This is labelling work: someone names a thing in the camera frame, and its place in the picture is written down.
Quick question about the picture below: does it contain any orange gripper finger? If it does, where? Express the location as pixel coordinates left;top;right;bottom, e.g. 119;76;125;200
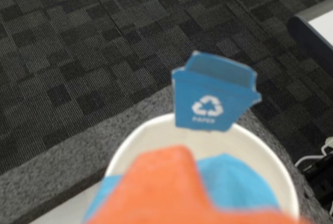
85;144;308;224

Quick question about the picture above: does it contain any blue paper ball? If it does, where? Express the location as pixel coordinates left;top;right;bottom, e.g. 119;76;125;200
83;152;281;224

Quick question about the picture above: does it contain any paper cup with blue label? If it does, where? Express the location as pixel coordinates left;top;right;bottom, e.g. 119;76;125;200
104;113;300;224

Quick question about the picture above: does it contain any short black foam strip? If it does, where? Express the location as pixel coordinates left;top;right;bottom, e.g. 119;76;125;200
0;86;180;224

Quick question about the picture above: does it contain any blue recycling bin label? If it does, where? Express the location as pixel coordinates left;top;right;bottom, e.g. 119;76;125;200
171;50;262;133

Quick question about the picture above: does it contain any white cable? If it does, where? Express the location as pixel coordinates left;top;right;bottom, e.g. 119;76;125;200
295;135;333;169

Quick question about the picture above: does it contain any white panel with black frame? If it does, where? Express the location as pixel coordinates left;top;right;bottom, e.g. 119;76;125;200
287;0;333;70

